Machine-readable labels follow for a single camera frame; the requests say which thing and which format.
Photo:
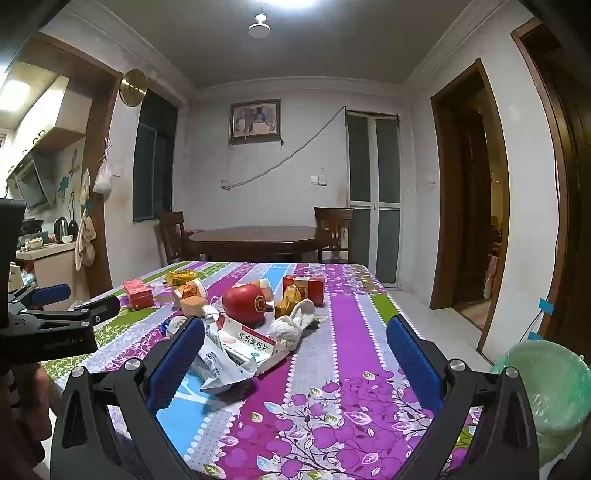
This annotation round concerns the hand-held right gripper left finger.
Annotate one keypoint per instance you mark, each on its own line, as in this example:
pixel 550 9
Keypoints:
pixel 173 364

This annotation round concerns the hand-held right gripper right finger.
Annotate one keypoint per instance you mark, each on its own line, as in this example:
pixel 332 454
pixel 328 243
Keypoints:
pixel 411 364

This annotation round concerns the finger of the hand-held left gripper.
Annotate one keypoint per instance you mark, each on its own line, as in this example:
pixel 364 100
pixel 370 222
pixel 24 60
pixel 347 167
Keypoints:
pixel 83 316
pixel 53 293

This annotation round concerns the white foil pouch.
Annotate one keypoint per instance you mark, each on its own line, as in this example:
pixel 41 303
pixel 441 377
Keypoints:
pixel 221 376

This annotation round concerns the tan cube box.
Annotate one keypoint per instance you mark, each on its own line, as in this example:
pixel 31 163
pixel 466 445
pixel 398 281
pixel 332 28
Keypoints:
pixel 191 305

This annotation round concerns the white red medicine box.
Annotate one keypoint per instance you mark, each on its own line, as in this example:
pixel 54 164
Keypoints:
pixel 244 339

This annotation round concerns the orange white box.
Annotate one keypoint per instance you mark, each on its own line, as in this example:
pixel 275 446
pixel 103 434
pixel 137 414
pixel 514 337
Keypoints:
pixel 194 290

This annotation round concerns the yellow packet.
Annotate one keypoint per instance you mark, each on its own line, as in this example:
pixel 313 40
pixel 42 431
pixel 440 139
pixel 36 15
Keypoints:
pixel 181 277

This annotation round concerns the large white tissue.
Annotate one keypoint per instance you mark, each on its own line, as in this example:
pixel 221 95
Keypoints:
pixel 291 330

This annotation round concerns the gold foil wrapper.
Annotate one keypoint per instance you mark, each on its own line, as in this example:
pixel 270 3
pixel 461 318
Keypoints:
pixel 288 299

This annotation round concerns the bin with green plastic liner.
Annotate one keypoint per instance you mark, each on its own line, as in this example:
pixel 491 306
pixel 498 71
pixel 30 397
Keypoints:
pixel 549 397

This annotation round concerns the person's left hand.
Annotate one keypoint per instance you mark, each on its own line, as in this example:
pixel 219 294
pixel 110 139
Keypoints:
pixel 32 406

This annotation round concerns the kitchen counter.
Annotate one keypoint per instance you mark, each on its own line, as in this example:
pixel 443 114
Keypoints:
pixel 51 272

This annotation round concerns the pink red box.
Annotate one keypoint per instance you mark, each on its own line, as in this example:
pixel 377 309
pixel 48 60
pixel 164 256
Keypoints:
pixel 138 295

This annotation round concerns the hanging cloth bag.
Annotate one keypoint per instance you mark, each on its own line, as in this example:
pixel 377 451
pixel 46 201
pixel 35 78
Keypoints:
pixel 84 240

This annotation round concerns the steel kettle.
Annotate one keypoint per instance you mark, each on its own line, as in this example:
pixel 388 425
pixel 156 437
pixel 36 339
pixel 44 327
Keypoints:
pixel 61 230

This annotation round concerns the purple floral tablecloth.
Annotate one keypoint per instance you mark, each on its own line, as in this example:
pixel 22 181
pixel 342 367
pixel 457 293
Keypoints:
pixel 351 332

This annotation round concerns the red apple shaped box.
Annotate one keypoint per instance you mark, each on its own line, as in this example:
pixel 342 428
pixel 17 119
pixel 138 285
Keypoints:
pixel 242 304

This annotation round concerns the range hood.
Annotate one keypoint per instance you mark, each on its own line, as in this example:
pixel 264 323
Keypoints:
pixel 34 184

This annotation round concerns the small white carton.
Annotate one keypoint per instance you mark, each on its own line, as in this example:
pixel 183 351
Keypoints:
pixel 264 284

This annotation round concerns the wooden chair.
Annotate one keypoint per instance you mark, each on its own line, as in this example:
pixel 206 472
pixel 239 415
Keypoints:
pixel 333 226
pixel 171 230

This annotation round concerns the hanging white plastic bag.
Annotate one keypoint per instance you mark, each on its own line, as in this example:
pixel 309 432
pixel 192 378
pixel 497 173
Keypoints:
pixel 103 180

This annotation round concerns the red snack packet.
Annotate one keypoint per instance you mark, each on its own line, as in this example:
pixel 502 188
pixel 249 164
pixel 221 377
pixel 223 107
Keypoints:
pixel 310 290

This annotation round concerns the blue tape patch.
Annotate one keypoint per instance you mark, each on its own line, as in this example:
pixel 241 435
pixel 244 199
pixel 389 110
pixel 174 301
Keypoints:
pixel 536 336

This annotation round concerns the small red box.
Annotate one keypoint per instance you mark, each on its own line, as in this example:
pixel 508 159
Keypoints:
pixel 288 282

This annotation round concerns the blue tape strip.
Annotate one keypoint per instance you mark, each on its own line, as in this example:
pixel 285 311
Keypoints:
pixel 546 305

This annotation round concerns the dark wooden dining table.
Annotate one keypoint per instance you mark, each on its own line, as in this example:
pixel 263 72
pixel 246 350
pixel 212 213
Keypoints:
pixel 258 235

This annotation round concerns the dark window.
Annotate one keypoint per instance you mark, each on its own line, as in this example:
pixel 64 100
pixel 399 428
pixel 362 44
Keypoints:
pixel 154 161

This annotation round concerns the frosted glass double door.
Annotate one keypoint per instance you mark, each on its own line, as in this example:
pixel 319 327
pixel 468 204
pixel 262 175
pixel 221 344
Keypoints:
pixel 374 184

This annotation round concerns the brown wooden door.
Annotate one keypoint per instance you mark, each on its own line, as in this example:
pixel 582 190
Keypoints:
pixel 568 184

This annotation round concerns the framed elephant picture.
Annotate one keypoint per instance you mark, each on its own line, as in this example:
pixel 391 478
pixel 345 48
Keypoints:
pixel 255 121

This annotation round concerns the white ceiling lamp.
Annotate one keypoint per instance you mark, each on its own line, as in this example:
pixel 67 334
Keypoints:
pixel 260 28

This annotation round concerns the flower wall sticker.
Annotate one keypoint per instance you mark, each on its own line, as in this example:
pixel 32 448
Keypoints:
pixel 67 182

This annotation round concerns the dark wooden door frame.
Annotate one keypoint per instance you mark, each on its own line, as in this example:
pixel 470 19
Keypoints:
pixel 443 207

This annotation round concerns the kitchen wall cabinet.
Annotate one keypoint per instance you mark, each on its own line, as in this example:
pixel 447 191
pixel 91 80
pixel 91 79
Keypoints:
pixel 60 115

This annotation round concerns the white wall switch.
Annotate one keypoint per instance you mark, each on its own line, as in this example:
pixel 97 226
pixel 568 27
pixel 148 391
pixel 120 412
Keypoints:
pixel 318 177

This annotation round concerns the round brass wall clock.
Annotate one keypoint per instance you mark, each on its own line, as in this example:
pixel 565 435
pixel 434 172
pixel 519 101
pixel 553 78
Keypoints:
pixel 133 87

